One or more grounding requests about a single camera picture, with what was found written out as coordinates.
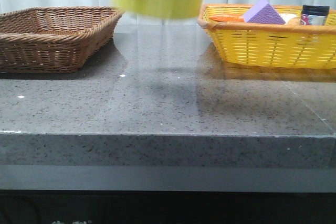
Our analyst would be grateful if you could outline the jar with black lid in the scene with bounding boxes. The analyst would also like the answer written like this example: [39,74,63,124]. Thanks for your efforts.
[300,5,330,26]

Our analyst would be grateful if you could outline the yellow woven basket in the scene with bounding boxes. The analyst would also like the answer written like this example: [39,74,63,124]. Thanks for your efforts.
[197,4,335,69]

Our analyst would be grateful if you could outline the purple foam cube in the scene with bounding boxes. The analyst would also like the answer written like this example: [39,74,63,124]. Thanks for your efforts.
[243,0,285,25]

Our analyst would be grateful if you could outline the brown wicker basket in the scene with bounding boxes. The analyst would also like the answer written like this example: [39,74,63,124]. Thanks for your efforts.
[1,6,124,73]

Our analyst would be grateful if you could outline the toy bread roll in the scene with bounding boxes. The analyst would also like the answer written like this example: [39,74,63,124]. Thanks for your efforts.
[280,13,300,25]

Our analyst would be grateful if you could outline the orange toy carrot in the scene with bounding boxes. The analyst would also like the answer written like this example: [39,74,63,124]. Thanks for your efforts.
[209,14,244,22]

